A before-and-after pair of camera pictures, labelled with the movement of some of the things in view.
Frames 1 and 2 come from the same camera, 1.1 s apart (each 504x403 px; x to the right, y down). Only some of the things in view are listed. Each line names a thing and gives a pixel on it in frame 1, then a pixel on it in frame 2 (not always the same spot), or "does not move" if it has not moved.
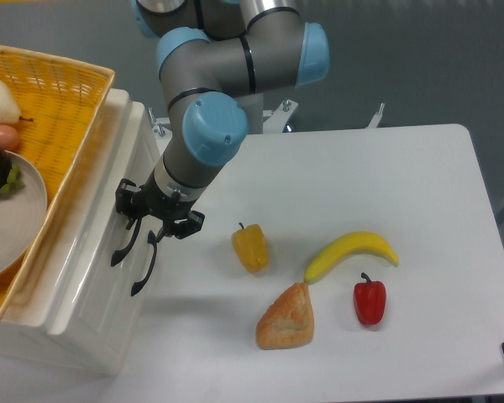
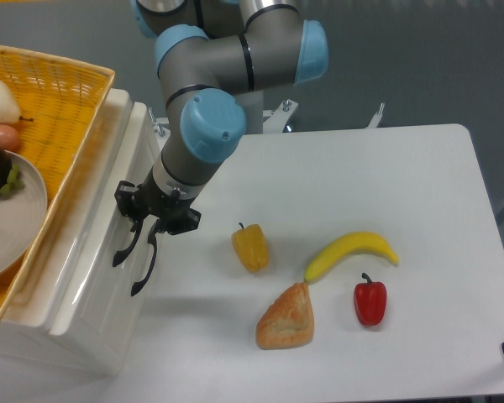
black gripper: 152,199 does not move
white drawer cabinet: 74,308 does not move
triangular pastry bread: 288,321 does not move
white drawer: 99,298 -> 60,270
